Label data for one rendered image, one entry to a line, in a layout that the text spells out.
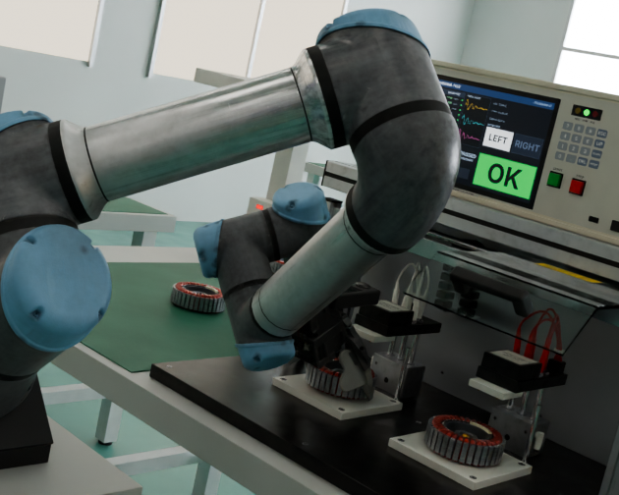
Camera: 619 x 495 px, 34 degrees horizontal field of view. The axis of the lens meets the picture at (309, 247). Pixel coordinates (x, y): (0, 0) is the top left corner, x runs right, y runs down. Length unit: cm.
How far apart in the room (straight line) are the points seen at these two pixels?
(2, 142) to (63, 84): 539
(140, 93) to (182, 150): 577
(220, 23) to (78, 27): 115
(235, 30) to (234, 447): 602
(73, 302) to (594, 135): 81
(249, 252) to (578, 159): 50
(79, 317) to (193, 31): 606
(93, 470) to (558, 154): 80
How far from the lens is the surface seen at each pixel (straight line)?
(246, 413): 146
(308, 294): 123
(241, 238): 139
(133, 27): 675
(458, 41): 928
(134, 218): 295
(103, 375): 163
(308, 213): 138
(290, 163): 262
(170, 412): 151
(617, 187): 149
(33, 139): 112
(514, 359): 150
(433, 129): 106
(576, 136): 153
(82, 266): 107
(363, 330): 161
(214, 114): 109
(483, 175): 160
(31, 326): 104
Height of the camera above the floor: 127
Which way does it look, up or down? 10 degrees down
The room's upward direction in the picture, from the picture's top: 12 degrees clockwise
